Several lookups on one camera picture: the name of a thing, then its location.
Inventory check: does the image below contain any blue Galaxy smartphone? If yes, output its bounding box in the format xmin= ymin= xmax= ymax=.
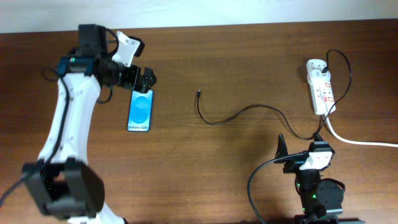
xmin=127 ymin=90 xmax=154 ymax=132

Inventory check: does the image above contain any black USB charging cable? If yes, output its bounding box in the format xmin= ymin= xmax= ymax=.
xmin=196 ymin=49 xmax=353 ymax=141

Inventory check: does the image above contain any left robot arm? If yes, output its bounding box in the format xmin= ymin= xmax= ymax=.
xmin=22 ymin=24 xmax=157 ymax=223

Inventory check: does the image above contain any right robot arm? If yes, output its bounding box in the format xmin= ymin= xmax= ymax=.
xmin=275 ymin=134 xmax=345 ymax=223

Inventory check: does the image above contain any white USB charger adapter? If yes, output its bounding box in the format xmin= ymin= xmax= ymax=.
xmin=306 ymin=59 xmax=331 ymax=85

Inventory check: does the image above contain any white power strip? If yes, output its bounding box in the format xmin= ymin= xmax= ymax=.
xmin=306 ymin=58 xmax=337 ymax=116

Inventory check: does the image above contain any white power strip cord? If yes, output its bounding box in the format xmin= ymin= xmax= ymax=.
xmin=324 ymin=113 xmax=398 ymax=148

